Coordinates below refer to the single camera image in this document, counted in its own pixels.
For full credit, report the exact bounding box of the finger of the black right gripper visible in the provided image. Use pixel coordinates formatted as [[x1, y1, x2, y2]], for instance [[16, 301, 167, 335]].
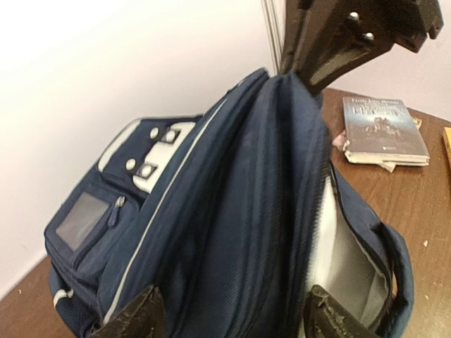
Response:
[[302, 1, 444, 95], [278, 1, 356, 76]]

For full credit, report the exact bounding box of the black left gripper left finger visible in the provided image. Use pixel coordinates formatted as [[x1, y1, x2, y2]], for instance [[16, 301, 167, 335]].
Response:
[[90, 285, 166, 338]]

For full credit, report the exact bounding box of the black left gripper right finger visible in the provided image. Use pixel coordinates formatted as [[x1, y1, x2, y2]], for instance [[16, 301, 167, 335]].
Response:
[[303, 284, 373, 338]]

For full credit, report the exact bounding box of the dark blue-grey paperback book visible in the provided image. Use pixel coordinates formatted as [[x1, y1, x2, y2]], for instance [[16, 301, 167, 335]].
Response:
[[342, 96, 430, 166]]

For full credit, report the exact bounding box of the navy blue student backpack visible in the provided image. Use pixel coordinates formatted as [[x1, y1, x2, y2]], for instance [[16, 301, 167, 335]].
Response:
[[44, 69, 414, 337]]

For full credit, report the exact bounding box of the orange green treehouse book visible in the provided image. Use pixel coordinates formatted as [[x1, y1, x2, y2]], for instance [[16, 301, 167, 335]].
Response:
[[443, 127, 451, 160]]

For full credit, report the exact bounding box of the aluminium left corner post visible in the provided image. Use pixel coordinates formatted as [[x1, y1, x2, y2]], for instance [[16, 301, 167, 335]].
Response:
[[261, 0, 286, 74]]

